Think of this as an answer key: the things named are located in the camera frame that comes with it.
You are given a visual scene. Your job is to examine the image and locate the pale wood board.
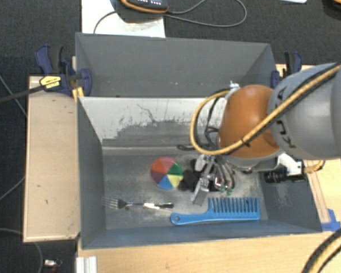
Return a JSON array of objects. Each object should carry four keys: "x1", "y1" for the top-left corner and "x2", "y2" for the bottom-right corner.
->
[{"x1": 23, "y1": 75, "x2": 81, "y2": 243}]

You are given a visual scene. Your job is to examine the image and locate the blue plastic comb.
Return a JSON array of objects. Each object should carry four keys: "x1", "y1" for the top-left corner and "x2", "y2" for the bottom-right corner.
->
[{"x1": 170, "y1": 196, "x2": 261, "y2": 226}]

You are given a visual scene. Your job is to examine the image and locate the black cylinder on white bracket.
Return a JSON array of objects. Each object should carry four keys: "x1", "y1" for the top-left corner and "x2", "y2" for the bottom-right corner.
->
[{"x1": 263, "y1": 152, "x2": 306, "y2": 184}]

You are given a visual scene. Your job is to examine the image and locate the silver metal fork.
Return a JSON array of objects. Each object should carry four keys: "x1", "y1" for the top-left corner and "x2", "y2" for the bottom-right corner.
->
[{"x1": 100, "y1": 196, "x2": 175, "y2": 211}]

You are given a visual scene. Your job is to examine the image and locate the dark purple rounded lump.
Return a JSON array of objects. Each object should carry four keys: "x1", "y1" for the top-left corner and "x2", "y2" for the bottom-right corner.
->
[{"x1": 178, "y1": 158, "x2": 205, "y2": 193}]

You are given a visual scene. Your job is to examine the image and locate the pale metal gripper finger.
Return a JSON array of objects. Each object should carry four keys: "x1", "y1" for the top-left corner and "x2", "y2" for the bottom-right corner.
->
[
  {"x1": 191, "y1": 177, "x2": 211, "y2": 206},
  {"x1": 194, "y1": 155, "x2": 207, "y2": 172}
]

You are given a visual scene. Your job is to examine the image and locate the grey metal bin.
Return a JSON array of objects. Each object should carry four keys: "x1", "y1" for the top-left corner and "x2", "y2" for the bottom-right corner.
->
[{"x1": 74, "y1": 32, "x2": 323, "y2": 250}]

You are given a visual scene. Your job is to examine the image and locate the multicolour ball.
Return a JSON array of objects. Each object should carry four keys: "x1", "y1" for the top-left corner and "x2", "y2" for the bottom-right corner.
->
[{"x1": 150, "y1": 156, "x2": 185, "y2": 191}]

